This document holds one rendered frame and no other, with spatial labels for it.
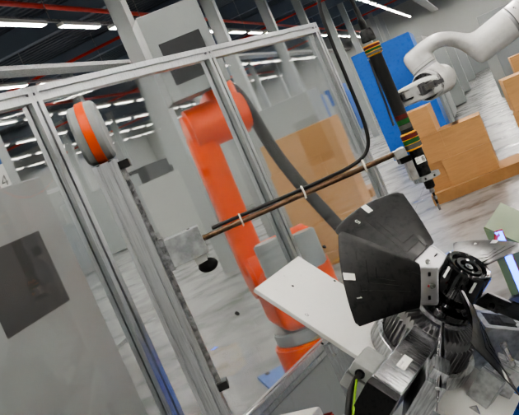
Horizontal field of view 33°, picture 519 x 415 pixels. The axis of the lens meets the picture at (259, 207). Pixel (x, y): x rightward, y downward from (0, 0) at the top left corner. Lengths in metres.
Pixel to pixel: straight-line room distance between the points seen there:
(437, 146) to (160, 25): 6.07
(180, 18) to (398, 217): 4.03
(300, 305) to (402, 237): 0.31
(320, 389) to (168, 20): 3.75
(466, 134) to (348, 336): 9.37
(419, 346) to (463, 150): 9.47
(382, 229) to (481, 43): 0.60
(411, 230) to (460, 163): 9.25
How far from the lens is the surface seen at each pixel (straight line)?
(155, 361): 2.31
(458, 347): 2.22
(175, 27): 6.15
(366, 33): 2.23
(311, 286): 2.36
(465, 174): 11.56
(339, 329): 2.25
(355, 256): 2.03
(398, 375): 1.99
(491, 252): 2.41
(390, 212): 2.36
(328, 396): 2.94
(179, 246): 2.16
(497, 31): 2.56
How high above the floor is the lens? 1.71
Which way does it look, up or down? 4 degrees down
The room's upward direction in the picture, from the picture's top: 24 degrees counter-clockwise
